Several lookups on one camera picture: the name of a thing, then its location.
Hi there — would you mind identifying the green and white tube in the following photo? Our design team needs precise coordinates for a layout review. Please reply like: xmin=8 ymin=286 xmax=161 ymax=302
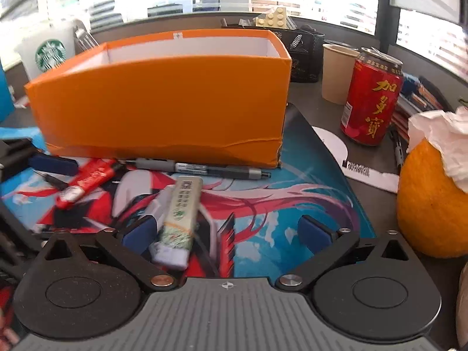
xmin=149 ymin=176 xmax=204 ymax=270

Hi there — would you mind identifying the cream building brick plate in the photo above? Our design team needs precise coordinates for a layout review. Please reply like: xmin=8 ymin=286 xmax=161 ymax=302
xmin=254 ymin=7 xmax=290 ymax=28

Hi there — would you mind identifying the pale peach wrapper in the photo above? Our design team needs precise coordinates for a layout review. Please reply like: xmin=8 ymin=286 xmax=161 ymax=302
xmin=455 ymin=262 xmax=468 ymax=351

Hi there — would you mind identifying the clear plastic cup green logo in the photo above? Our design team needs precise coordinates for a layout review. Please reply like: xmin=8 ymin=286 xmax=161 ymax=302
xmin=16 ymin=21 xmax=80 ymax=82

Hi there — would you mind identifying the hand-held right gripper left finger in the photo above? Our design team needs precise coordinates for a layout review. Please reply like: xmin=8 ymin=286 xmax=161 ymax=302
xmin=36 ymin=215 xmax=179 ymax=294

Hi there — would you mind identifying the printed anime desk mat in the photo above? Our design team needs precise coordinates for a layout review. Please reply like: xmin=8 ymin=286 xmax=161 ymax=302
xmin=0 ymin=102 xmax=378 ymax=279

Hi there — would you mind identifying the red white tube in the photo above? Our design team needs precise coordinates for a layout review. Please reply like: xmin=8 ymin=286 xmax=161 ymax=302
xmin=56 ymin=160 xmax=124 ymax=210

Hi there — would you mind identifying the beige paper cup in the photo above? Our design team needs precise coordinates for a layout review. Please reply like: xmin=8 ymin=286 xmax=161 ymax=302
xmin=321 ymin=43 xmax=361 ymax=105

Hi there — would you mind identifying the blue snack packet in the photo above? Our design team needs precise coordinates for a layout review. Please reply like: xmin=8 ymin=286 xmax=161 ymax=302
xmin=401 ymin=73 xmax=420 ymax=93

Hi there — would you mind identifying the red drink can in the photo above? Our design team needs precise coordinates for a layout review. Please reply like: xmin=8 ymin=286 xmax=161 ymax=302
xmin=340 ymin=47 xmax=405 ymax=146

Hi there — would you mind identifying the black mesh desk organizer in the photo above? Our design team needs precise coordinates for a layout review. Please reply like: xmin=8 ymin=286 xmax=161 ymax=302
xmin=221 ymin=18 xmax=326 ymax=83

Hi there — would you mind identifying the crumpled white tissue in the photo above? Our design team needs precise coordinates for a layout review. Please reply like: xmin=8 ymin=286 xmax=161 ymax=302
xmin=406 ymin=106 xmax=468 ymax=191

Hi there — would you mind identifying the orange citrus fruit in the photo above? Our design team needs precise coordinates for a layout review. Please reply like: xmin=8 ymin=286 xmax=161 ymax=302
xmin=396 ymin=137 xmax=468 ymax=259

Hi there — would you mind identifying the orange cardboard box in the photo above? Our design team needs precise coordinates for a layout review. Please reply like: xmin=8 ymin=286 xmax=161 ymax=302
xmin=24 ymin=29 xmax=293 ymax=171

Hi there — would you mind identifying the clear acrylic sign holder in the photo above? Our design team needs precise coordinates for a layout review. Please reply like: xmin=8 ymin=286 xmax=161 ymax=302
xmin=73 ymin=22 xmax=100 ymax=51

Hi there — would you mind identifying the white paper label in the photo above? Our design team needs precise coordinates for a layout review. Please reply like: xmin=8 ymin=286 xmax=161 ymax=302
xmin=312 ymin=126 xmax=400 ymax=193

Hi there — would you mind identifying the blue paper folder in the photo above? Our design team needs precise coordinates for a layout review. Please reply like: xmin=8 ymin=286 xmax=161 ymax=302
xmin=0 ymin=58 xmax=16 ymax=123

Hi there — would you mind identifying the white eraser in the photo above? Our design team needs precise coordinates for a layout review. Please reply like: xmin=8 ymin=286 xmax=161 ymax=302
xmin=145 ymin=186 xmax=177 ymax=224

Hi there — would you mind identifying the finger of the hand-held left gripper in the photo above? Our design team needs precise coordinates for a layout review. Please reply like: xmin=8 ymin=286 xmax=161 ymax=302
xmin=0 ymin=137 xmax=80 ymax=184
xmin=0 ymin=199 xmax=48 ymax=264

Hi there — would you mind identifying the black gel pen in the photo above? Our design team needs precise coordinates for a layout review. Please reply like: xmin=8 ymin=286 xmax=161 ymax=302
xmin=125 ymin=157 xmax=272 ymax=180

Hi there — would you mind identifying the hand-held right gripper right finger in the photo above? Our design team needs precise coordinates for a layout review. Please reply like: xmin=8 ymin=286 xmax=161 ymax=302
xmin=274 ymin=215 xmax=422 ymax=294

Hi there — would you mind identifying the stack of notebooks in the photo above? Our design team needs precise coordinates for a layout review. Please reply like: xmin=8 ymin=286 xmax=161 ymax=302
xmin=390 ymin=75 xmax=455 ymax=144

